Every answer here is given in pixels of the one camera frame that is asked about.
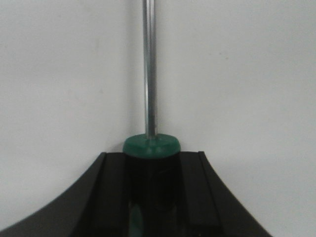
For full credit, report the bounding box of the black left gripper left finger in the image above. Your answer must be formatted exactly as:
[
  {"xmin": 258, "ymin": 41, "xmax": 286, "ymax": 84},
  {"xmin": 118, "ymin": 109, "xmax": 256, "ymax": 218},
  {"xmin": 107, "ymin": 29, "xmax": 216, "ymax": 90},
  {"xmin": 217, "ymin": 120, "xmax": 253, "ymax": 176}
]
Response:
[{"xmin": 0, "ymin": 153, "xmax": 128, "ymax": 237}]

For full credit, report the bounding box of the cross screwdriver green black handle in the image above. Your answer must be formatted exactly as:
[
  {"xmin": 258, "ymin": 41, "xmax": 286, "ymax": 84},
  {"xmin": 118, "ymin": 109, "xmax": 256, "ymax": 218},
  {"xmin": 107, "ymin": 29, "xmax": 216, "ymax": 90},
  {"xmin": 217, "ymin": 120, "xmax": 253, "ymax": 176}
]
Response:
[{"xmin": 123, "ymin": 0, "xmax": 180, "ymax": 237}]

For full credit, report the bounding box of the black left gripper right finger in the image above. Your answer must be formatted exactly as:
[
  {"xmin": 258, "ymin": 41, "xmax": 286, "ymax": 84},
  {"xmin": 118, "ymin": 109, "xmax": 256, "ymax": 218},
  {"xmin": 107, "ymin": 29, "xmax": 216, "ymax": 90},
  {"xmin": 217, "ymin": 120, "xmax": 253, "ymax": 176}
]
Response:
[{"xmin": 179, "ymin": 152, "xmax": 272, "ymax": 237}]

